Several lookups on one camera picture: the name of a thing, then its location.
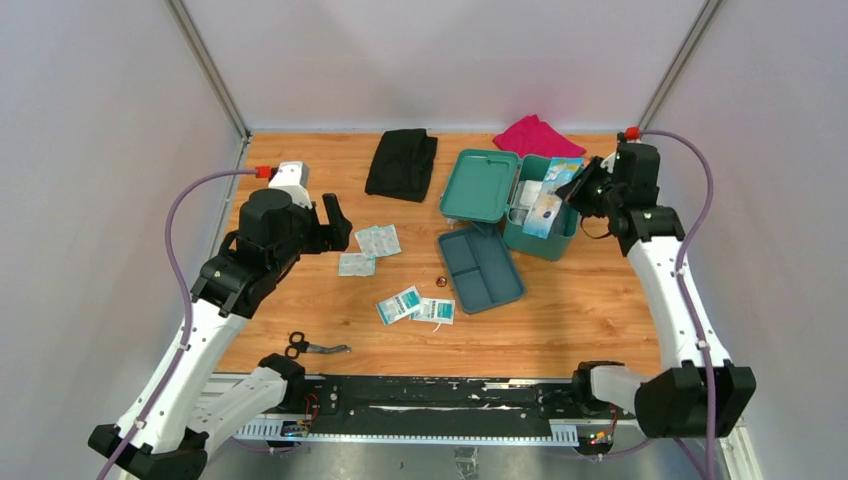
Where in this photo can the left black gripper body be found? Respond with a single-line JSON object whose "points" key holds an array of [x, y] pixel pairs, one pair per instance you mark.
{"points": [[304, 235]]}

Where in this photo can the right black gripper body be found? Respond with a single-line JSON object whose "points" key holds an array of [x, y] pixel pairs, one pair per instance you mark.
{"points": [[594, 194]]}

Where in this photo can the light blue mask packet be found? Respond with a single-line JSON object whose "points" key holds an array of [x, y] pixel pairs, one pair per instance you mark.
{"points": [[545, 208]]}

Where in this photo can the white gauze pad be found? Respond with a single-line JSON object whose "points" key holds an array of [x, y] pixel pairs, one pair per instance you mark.
{"points": [[527, 193]]}

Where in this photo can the teal white sachet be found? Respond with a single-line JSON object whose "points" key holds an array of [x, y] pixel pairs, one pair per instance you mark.
{"points": [[438, 311], [399, 306]]}

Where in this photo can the teal medicine box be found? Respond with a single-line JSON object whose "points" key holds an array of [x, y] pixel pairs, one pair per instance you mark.
{"points": [[482, 188]]}

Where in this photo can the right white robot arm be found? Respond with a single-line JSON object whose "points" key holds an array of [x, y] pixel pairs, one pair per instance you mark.
{"points": [[669, 318]]}

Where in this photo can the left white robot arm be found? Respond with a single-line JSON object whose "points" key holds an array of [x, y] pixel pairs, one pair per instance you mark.
{"points": [[199, 358]]}

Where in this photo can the bandage strips pack lower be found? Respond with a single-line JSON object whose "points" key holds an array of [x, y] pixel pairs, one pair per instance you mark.
{"points": [[356, 265]]}

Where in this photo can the black folded cloth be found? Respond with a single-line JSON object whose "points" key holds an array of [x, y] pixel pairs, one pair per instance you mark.
{"points": [[402, 165]]}

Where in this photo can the pink folded cloth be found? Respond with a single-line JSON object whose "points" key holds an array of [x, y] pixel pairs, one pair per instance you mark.
{"points": [[532, 136]]}

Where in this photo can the dark teal divided tray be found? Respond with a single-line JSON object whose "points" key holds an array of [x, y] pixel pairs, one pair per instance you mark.
{"points": [[480, 268]]}

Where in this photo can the black handled scissors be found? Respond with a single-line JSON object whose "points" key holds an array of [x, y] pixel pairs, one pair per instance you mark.
{"points": [[298, 345]]}

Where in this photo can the black metal base rail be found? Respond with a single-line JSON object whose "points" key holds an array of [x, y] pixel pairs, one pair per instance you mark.
{"points": [[416, 408]]}

